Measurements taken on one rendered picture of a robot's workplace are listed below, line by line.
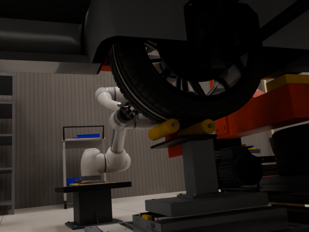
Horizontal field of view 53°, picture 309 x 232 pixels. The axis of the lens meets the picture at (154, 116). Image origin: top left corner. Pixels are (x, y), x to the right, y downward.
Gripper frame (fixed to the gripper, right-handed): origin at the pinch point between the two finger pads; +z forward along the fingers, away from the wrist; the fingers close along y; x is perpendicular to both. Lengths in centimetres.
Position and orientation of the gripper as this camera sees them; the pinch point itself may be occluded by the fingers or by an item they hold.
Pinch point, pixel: (134, 105)
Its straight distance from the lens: 140.9
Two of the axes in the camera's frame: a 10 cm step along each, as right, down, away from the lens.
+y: -7.3, -6.8, -1.0
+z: 3.2, -2.1, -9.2
